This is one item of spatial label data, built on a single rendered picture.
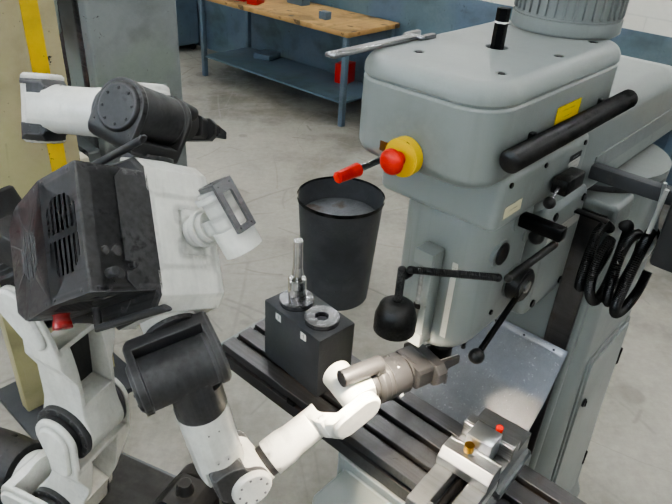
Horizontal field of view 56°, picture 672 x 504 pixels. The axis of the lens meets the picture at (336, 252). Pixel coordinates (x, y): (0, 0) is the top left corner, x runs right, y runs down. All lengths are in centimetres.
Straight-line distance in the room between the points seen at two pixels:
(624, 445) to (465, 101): 248
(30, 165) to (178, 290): 161
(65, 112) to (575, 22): 91
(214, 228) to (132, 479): 116
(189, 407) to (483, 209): 57
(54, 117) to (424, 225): 69
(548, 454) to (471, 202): 107
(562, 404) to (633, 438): 144
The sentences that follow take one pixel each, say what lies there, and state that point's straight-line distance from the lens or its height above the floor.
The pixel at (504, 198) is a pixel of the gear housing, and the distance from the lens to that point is 103.
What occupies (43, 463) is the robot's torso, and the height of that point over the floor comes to 72.
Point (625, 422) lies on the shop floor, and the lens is 332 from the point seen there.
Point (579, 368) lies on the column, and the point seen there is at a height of 106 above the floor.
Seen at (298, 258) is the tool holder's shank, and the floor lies 129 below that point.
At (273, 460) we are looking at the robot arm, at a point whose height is 117.
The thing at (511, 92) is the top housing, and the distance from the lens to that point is 92.
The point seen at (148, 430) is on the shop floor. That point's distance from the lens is 295.
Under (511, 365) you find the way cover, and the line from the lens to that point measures 175.
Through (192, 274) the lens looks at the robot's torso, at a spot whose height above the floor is 154.
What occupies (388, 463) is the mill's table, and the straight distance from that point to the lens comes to 154.
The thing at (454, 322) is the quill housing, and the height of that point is 140.
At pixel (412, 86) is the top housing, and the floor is 186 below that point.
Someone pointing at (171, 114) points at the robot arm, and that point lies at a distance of 115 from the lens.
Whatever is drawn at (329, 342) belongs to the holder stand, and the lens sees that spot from 157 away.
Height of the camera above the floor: 213
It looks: 32 degrees down
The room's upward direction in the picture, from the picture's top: 4 degrees clockwise
